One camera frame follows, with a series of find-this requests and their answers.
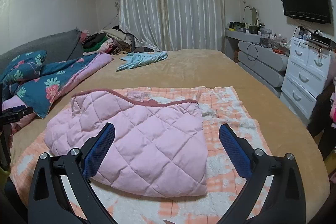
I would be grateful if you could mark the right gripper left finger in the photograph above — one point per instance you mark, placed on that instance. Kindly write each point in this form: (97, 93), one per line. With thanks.
(48, 201)

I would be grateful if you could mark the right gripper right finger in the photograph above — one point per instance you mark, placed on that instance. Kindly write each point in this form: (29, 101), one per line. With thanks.
(285, 201)

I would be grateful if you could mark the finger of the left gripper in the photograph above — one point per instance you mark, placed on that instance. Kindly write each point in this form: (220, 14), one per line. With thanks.
(15, 114)

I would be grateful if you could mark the pink quilted jacket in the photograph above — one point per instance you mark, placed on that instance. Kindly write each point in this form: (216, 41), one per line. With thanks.
(159, 149)

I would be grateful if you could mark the pile of clothes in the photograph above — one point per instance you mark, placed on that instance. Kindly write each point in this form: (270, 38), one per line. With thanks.
(112, 41)

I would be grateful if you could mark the blue floral pink quilt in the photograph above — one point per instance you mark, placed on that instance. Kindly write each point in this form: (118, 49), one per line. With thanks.
(55, 80)

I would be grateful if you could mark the blue floral pillow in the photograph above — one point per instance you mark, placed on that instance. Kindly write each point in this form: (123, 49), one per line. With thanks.
(26, 66)

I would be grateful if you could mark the grey headboard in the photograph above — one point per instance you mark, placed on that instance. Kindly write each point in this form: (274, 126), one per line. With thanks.
(59, 47)

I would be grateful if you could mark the pink red towel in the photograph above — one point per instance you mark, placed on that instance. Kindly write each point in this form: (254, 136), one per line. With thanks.
(333, 107)

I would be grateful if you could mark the orange white plaid blanket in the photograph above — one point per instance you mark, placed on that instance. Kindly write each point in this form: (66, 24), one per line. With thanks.
(166, 163)

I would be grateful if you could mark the grey dressing table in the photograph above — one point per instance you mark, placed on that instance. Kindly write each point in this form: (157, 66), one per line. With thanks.
(265, 65)

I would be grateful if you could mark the light blue garment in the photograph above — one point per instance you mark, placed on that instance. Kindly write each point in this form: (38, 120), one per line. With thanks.
(135, 60)

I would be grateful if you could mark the white drawer chest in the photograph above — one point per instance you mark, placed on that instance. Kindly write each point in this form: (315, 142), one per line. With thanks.
(310, 69)

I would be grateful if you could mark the white striped curtain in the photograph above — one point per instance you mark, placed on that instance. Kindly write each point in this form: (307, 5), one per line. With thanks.
(172, 25)

